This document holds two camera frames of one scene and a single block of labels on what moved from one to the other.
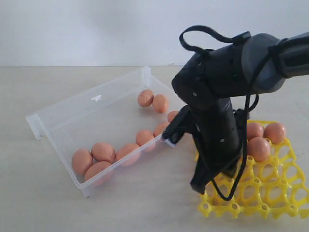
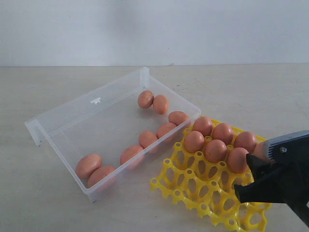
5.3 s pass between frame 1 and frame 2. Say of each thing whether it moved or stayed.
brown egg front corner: moved
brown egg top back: stayed
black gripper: moved
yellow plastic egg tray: moved
